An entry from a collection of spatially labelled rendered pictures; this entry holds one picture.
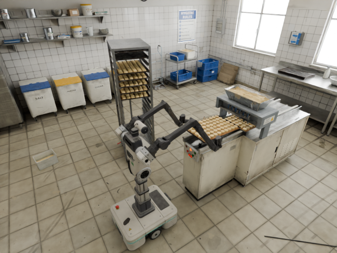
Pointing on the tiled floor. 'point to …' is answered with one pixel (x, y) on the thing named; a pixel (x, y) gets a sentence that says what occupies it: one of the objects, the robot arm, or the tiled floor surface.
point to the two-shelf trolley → (177, 69)
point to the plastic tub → (45, 159)
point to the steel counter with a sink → (316, 112)
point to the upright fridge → (8, 100)
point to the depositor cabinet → (269, 146)
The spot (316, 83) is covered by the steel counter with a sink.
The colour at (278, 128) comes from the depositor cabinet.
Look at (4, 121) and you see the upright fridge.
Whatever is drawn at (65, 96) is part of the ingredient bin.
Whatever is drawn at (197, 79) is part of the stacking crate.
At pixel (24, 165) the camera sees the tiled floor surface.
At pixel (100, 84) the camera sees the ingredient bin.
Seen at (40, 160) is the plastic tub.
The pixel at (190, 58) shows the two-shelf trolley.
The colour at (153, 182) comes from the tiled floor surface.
